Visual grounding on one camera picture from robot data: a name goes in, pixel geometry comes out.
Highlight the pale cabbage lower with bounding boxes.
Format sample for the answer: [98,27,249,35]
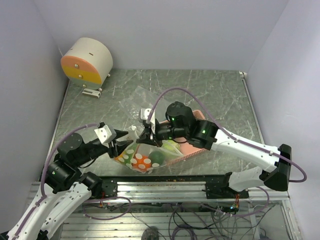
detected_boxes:
[162,140,183,157]

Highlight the aluminium rail frame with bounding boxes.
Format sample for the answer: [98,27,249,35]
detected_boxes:
[52,175,303,240]

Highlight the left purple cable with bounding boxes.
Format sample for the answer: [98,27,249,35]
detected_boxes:
[9,123,101,238]

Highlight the white bracket block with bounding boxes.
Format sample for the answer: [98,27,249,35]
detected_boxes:
[82,88,101,99]

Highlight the blue zipper clear bag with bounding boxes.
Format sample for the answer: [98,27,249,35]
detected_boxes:
[119,86,159,126]

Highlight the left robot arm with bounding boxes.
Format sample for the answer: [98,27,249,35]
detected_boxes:
[0,122,132,240]

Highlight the dark green avocado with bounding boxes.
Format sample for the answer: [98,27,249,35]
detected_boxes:
[148,151,166,166]

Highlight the pink plastic basket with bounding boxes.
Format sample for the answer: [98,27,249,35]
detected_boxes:
[159,109,207,166]

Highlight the tangled floor cables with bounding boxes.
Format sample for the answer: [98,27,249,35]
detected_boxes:
[82,194,276,240]

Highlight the dotted clear zip bag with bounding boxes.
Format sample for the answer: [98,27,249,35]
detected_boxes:
[120,125,179,174]

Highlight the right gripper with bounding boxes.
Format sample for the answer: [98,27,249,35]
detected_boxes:
[136,119,189,148]

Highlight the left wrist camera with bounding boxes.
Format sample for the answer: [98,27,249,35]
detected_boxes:
[94,125,117,145]

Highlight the white corner clip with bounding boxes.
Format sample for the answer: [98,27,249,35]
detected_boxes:
[239,71,248,79]

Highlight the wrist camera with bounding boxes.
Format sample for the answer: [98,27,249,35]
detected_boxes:
[94,125,117,145]
[138,108,156,124]

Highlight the orange mango fruit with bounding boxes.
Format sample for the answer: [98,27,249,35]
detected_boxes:
[114,153,129,165]

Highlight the round drawer cabinet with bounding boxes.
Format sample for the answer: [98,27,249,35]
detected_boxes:
[60,37,114,90]

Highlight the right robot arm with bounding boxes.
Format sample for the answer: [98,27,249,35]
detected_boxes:
[137,101,292,198]

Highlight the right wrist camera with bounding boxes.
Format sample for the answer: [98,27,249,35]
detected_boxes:
[138,108,156,124]

